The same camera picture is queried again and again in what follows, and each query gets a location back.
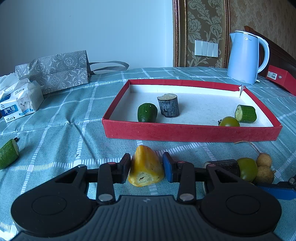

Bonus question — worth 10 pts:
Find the light blue electric kettle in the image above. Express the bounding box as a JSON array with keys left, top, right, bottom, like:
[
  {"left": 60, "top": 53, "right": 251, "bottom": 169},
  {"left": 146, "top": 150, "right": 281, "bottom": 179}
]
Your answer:
[{"left": 227, "top": 31, "right": 270, "bottom": 84}]

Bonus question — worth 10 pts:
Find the gilded wall frame moulding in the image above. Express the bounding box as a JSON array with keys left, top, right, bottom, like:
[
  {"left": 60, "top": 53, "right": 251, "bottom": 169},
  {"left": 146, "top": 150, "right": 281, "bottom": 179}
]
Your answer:
[{"left": 172, "top": 0, "right": 187, "bottom": 67}]

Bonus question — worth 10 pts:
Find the small dark green cucumber end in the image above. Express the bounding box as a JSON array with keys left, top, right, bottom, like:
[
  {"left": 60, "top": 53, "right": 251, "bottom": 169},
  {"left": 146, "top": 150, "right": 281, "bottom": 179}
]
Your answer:
[{"left": 137, "top": 103, "right": 158, "bottom": 123}]

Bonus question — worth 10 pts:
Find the white wall switch panel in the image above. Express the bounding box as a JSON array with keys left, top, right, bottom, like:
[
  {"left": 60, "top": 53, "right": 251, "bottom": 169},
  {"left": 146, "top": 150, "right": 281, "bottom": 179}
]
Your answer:
[{"left": 194, "top": 40, "right": 218, "bottom": 58}]

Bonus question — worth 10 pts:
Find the red cardboard box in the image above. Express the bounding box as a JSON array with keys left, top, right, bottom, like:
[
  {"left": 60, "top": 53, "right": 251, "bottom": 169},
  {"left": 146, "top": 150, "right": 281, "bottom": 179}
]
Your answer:
[{"left": 266, "top": 65, "right": 296, "bottom": 95}]

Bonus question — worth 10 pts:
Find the yellow fruit wedge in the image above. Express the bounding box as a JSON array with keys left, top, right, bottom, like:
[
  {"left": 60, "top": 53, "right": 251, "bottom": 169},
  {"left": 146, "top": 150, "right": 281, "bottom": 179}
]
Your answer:
[{"left": 128, "top": 145, "right": 165, "bottom": 187}]

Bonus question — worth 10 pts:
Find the cut cucumber chunk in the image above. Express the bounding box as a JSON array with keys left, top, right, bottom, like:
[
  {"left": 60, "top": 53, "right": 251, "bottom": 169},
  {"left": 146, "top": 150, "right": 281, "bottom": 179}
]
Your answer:
[{"left": 235, "top": 105, "right": 257, "bottom": 123}]

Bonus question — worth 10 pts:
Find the cucumber end piece far left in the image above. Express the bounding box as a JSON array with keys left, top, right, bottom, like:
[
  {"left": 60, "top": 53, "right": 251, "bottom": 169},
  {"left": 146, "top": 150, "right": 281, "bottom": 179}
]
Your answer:
[{"left": 0, "top": 138, "right": 20, "bottom": 170}]

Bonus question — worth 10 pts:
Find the grey patterned paper bag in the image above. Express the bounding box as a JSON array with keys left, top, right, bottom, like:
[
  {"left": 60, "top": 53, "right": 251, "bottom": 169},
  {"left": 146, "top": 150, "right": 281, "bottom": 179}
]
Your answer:
[{"left": 15, "top": 50, "right": 129, "bottom": 94}]

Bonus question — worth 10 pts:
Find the brown longan front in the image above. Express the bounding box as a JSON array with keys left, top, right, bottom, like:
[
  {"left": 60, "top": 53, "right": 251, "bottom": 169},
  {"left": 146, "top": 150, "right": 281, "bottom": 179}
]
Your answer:
[{"left": 255, "top": 166, "right": 275, "bottom": 184}]

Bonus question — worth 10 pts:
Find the large green tomato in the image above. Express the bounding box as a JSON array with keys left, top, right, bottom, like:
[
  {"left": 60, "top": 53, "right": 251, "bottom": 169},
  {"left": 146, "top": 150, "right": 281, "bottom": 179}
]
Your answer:
[{"left": 218, "top": 116, "right": 240, "bottom": 127}]

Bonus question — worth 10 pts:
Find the red shallow box tray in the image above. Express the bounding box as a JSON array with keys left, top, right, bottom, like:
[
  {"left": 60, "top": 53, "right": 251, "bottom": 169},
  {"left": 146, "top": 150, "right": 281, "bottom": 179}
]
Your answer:
[{"left": 102, "top": 79, "right": 282, "bottom": 142}]

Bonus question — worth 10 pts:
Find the green tomato small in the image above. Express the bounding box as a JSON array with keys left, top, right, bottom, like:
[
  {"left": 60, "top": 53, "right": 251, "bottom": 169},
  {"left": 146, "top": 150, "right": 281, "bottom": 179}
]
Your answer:
[{"left": 237, "top": 158, "right": 258, "bottom": 182}]

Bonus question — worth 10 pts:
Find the wooden headboard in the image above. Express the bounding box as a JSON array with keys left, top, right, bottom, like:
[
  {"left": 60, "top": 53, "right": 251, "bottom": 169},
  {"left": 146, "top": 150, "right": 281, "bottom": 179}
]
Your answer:
[{"left": 244, "top": 26, "right": 296, "bottom": 78}]

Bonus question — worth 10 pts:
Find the tissue pack with cat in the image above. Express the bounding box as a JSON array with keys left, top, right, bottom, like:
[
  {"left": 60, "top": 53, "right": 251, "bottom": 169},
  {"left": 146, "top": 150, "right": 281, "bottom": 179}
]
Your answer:
[{"left": 1, "top": 73, "right": 44, "bottom": 123}]

